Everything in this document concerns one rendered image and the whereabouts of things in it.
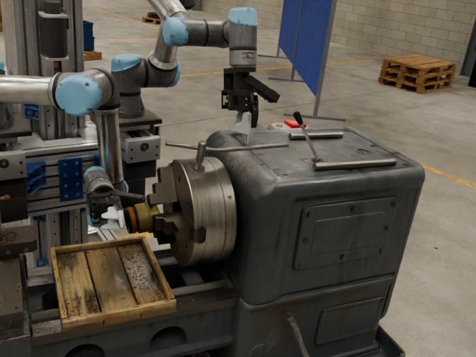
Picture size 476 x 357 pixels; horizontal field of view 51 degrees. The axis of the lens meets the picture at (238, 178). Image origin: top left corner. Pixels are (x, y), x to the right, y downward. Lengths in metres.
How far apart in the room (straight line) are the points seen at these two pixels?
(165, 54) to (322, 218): 0.91
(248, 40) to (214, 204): 0.45
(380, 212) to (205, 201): 0.55
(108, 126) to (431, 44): 10.90
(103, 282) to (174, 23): 0.76
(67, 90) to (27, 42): 0.56
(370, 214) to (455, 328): 1.72
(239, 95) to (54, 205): 0.98
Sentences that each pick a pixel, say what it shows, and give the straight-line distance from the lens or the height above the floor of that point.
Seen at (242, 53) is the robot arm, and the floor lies 1.55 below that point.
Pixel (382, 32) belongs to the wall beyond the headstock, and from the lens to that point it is 12.85.
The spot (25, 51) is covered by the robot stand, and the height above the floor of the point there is 1.38.
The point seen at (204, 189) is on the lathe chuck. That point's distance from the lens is 1.35.
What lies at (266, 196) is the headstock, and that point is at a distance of 1.30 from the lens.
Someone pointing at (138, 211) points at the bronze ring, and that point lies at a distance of 1.41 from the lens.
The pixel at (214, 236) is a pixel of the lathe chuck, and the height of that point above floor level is 1.08.
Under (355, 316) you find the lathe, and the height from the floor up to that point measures 0.72.
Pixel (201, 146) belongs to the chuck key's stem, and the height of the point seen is 1.31.
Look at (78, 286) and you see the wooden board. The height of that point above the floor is 0.89.
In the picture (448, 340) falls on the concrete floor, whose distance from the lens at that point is 3.07.
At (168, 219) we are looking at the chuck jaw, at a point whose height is 1.10.
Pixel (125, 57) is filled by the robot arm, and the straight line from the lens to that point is 2.00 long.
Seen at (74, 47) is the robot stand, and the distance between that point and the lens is 2.10.
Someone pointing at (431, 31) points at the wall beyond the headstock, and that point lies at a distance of 12.22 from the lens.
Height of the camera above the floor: 1.78
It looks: 24 degrees down
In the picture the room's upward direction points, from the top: 6 degrees clockwise
